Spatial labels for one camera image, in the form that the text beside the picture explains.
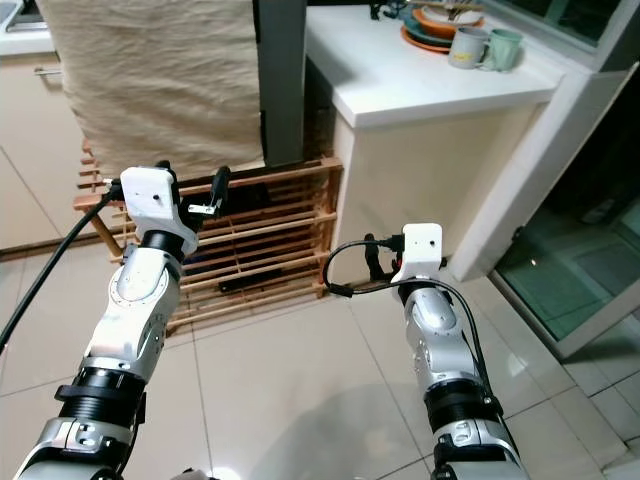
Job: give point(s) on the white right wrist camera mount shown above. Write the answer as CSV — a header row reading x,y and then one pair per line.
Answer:
x,y
422,248

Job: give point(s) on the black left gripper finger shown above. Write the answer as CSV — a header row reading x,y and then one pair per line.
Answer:
x,y
219,185
164,167

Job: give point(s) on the dark grey small fridge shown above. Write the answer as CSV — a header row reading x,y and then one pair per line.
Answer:
x,y
280,80

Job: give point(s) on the beige linen cloth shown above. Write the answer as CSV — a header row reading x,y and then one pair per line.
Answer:
x,y
160,80

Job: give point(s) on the glass sliding door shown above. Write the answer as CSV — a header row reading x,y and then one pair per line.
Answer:
x,y
560,270

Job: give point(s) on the wooden slatted rack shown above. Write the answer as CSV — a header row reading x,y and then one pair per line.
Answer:
x,y
270,250

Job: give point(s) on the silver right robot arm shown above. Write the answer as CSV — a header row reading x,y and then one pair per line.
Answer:
x,y
450,350

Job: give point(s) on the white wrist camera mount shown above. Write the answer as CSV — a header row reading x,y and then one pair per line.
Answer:
x,y
422,248
148,200

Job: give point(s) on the teal plate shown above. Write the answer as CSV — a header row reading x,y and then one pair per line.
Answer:
x,y
418,38

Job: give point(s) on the cream kitchen cabinet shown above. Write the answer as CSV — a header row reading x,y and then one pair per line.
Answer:
x,y
35,150

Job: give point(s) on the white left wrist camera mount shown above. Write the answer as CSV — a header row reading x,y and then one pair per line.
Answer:
x,y
148,200

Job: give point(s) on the grey mug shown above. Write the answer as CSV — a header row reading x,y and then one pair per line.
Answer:
x,y
466,50

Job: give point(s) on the pale green mug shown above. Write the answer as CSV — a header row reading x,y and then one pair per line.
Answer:
x,y
507,50

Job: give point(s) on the stainless steel gas hob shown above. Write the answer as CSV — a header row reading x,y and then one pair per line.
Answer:
x,y
32,22

